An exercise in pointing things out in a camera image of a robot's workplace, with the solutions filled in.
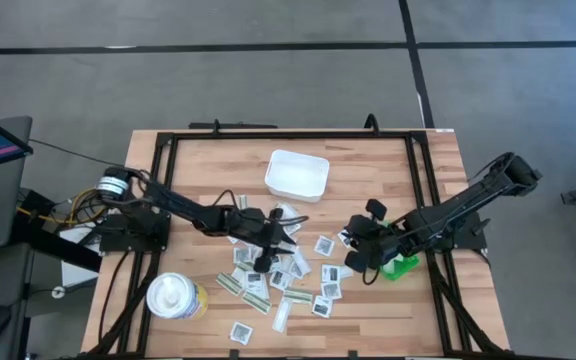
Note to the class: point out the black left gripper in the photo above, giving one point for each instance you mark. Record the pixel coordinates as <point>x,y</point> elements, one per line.
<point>258,225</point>

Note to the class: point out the white paper sheet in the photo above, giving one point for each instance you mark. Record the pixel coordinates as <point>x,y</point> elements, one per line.
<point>75,270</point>

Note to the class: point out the white-lidded yellow wipes canister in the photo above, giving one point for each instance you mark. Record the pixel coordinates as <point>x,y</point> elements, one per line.
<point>173,297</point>

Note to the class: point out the plain white paper packet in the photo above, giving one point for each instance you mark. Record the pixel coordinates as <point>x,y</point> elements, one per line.
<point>263,292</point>
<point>304,261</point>
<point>238,274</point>

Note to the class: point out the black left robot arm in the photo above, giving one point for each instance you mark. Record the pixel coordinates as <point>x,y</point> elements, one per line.
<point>178,202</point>

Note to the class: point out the long plain white packet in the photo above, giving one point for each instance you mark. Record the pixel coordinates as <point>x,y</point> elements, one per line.
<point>282,316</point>

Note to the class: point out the square white printed packet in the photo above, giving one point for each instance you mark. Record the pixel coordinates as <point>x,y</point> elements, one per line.
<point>241,255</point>
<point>342,240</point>
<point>241,333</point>
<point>331,290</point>
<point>254,278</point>
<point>324,245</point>
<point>280,279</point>
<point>330,273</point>
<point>288,212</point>
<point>321,307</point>

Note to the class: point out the white plastic bin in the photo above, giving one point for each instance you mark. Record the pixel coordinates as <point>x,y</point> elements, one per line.
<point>295,175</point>

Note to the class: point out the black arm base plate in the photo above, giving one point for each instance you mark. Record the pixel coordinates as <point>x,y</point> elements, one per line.
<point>133,235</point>
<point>463,235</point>

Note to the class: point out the green striped bandage packet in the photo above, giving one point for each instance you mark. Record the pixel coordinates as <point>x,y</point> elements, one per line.
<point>298,295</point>
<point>229,283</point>
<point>256,302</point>

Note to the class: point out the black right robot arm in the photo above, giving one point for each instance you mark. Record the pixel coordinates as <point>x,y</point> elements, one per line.
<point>468,195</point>

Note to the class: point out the small green striped packet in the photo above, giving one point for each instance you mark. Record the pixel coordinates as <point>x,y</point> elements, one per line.
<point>242,202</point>

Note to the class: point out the small white disc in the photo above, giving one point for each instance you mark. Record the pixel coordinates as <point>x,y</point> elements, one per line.
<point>58,292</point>

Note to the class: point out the green plastic mesh basket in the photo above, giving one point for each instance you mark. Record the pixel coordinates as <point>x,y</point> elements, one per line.
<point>400,267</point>

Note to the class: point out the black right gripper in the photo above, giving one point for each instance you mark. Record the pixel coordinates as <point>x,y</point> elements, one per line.
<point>375,240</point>

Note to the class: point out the black metal table frame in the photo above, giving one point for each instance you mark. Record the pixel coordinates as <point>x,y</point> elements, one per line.
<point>293,135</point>

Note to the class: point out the small plain white packet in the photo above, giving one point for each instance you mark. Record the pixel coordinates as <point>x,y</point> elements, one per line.
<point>346,272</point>

